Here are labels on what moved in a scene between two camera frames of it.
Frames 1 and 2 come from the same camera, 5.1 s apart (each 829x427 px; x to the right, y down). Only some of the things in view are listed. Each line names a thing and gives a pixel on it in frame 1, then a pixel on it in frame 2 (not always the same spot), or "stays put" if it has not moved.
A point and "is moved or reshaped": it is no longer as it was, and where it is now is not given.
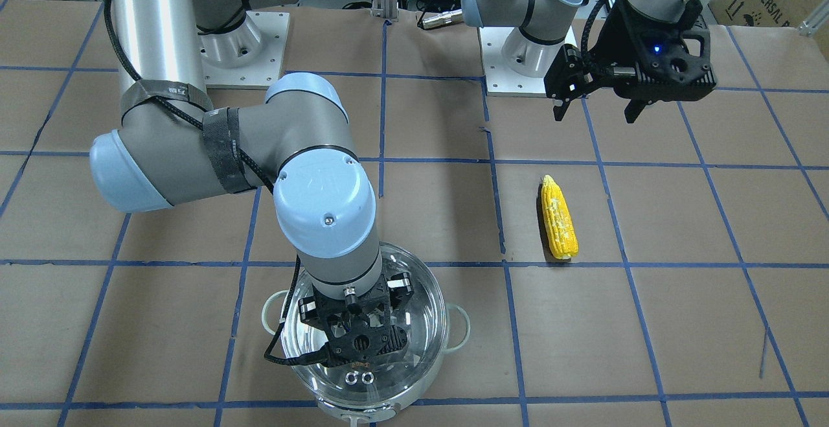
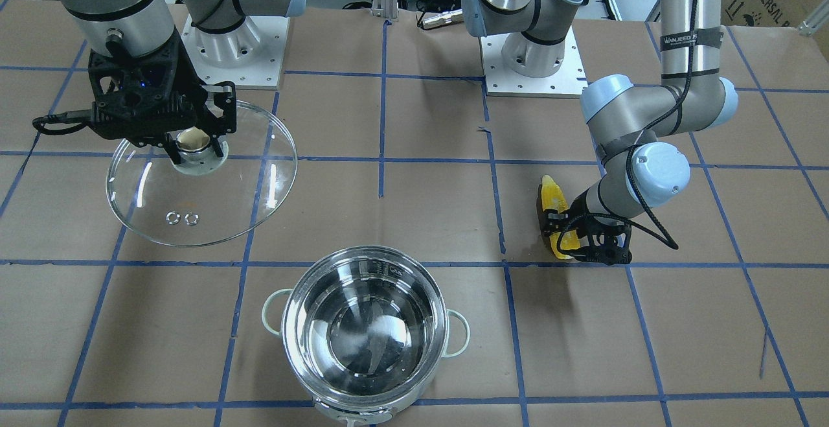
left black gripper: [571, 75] -> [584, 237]
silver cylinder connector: [432, 19] stays put
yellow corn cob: [560, 227] stays put
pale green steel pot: [364, 354] stays put
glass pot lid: [423, 313] is moved or reshaped
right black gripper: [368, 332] -> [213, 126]
